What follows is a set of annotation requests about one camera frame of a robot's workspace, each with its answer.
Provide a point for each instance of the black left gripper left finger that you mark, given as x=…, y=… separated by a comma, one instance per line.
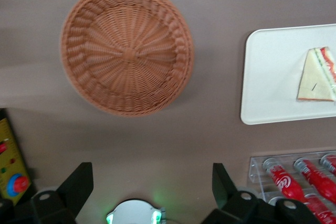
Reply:
x=65, y=197

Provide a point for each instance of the clear acrylic bottle rack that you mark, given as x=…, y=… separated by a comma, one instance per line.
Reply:
x=256, y=171

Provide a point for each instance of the red Coca-Cola bottle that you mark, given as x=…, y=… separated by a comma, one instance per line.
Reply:
x=323, y=211
x=317, y=179
x=286, y=184
x=330, y=163

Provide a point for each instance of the cream plastic tray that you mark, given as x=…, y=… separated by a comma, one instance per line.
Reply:
x=273, y=82

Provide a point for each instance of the triangle sandwich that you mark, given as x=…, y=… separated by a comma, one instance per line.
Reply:
x=316, y=77

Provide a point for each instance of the food warmer with yellow panel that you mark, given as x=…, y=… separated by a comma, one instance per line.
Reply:
x=10, y=155

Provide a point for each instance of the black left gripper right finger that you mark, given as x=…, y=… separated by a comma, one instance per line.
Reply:
x=228, y=203

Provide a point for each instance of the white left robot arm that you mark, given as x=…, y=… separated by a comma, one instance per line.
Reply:
x=134, y=213

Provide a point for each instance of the brown wicker basket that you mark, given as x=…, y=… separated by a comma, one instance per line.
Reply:
x=128, y=53

